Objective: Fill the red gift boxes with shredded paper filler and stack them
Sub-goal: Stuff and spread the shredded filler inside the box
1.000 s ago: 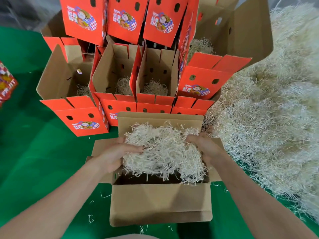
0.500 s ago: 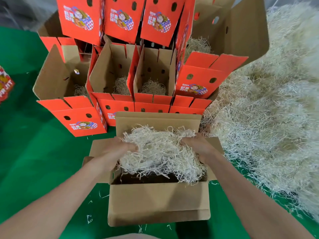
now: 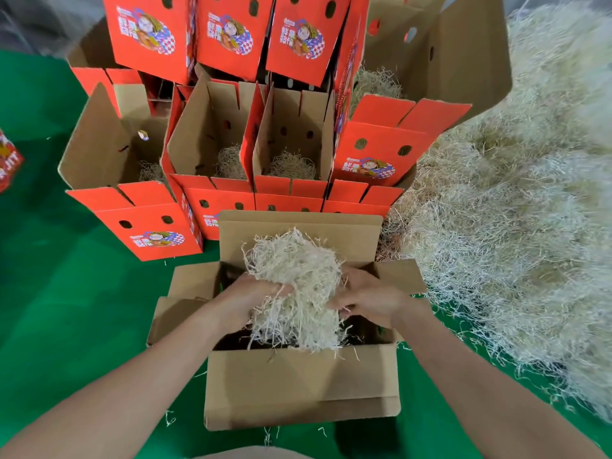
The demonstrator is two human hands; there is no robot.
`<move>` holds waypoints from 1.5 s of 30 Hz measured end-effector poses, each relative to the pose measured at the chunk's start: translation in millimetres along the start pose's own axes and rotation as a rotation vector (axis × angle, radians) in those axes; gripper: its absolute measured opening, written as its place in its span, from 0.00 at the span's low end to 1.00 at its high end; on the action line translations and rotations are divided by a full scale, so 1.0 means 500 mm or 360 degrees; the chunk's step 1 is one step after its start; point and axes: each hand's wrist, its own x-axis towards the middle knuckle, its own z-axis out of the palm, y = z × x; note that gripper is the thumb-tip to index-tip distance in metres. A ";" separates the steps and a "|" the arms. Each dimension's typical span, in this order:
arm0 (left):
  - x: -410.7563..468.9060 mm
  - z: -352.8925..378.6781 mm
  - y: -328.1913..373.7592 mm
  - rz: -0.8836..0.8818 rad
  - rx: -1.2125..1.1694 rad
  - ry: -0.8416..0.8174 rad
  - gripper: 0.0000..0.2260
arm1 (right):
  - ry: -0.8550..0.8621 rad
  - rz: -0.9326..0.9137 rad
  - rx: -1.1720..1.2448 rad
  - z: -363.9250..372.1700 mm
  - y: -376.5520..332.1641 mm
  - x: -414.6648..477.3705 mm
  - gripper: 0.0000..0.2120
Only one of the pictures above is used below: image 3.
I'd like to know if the person's right hand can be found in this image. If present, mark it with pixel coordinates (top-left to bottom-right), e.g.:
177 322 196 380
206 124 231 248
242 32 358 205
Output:
327 265 417 331

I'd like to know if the person's left hand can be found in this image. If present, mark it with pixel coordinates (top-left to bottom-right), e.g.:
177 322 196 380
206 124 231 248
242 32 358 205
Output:
196 272 296 339

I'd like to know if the small straw filler clump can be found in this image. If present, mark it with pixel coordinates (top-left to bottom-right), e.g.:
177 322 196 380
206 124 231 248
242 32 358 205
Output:
136 161 166 184
212 143 249 182
350 68 405 113
241 227 351 353
265 150 319 182

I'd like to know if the pile of wood wool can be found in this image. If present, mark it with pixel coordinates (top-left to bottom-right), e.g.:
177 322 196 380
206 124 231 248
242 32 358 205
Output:
377 0 612 421

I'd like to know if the group of red boxes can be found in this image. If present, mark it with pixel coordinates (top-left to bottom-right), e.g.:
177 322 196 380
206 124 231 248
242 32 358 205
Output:
0 129 26 195

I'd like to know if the person's right forearm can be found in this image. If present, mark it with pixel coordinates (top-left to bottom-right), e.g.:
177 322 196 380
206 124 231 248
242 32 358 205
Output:
392 301 608 459

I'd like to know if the person's left forearm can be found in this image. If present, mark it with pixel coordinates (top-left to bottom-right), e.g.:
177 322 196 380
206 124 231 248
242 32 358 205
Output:
0 305 226 459

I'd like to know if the person's pink clothing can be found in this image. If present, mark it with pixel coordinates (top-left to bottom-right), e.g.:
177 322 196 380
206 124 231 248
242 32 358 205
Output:
196 445 313 459

